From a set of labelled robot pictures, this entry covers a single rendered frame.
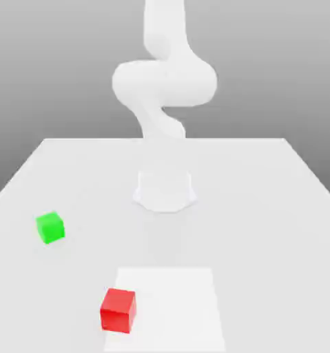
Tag small green cube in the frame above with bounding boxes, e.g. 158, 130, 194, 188
35, 210, 66, 245

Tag small red cube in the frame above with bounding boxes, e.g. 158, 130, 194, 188
99, 287, 137, 334

